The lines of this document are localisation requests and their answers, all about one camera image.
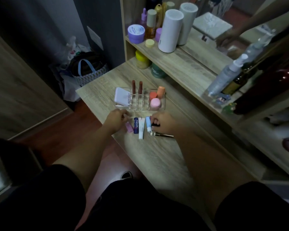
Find person's right hand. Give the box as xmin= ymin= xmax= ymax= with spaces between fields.
xmin=150 ymin=111 xmax=183 ymax=137

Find person's left hand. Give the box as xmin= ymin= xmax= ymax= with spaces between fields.
xmin=103 ymin=108 xmax=131 ymax=135

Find person's right forearm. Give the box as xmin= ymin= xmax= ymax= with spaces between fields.
xmin=173 ymin=131 xmax=257 ymax=219

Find light blue cosmetic tube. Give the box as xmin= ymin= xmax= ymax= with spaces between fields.
xmin=145 ymin=116 xmax=153 ymax=133

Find white cosmetic tube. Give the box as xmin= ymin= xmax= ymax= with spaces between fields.
xmin=138 ymin=117 xmax=145 ymax=140

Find gold mascara wand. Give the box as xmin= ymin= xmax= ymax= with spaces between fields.
xmin=150 ymin=132 xmax=174 ymax=138

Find white compact case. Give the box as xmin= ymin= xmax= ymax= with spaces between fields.
xmin=114 ymin=87 xmax=131 ymax=106

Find clear acrylic makeup organizer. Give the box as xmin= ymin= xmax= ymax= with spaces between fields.
xmin=114 ymin=87 xmax=166 ymax=111

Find green jar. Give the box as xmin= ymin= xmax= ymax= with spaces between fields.
xmin=151 ymin=62 xmax=168 ymax=79

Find jar with yellow lid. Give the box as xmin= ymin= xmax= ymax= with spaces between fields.
xmin=135 ymin=50 xmax=152 ymax=69

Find wooden vanity shelf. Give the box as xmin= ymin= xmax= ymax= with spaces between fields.
xmin=120 ymin=0 xmax=289 ymax=183

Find white plastic bag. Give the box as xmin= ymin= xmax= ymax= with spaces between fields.
xmin=59 ymin=73 xmax=82 ymax=102

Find small blue figurine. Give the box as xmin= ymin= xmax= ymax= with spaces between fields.
xmin=215 ymin=93 xmax=232 ymax=105

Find small green figurine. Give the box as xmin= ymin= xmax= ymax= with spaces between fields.
xmin=222 ymin=103 xmax=237 ymax=116

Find purple cream jar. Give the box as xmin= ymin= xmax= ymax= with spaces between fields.
xmin=127 ymin=24 xmax=145 ymax=44

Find clear spray bottle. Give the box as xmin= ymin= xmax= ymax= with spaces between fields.
xmin=205 ymin=53 xmax=249 ymax=97

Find white cylindrical appliance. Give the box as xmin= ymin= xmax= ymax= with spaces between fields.
xmin=158 ymin=9 xmax=184 ymax=53

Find dark amber glass bottle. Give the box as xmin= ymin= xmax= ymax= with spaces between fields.
xmin=222 ymin=67 xmax=256 ymax=95

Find black shorts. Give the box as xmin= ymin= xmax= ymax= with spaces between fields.
xmin=0 ymin=164 xmax=289 ymax=231

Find amber bottle with beige cap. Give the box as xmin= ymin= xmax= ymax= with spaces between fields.
xmin=145 ymin=9 xmax=157 ymax=40

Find purple dropper bottle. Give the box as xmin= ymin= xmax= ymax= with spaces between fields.
xmin=140 ymin=8 xmax=148 ymax=29

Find yellow pump bottle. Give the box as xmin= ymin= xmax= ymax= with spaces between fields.
xmin=155 ymin=4 xmax=164 ymax=29

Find vanity mirror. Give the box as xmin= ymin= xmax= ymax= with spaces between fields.
xmin=162 ymin=0 xmax=289 ymax=76

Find black bottle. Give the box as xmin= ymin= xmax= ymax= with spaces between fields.
xmin=146 ymin=0 xmax=163 ymax=11

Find dark red glossy bottle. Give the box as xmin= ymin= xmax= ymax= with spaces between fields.
xmin=234 ymin=59 xmax=289 ymax=115

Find woven bag with blue handle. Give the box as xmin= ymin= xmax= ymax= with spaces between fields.
xmin=70 ymin=51 xmax=109 ymax=87

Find white wall plate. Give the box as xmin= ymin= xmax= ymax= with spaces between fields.
xmin=87 ymin=26 xmax=104 ymax=51

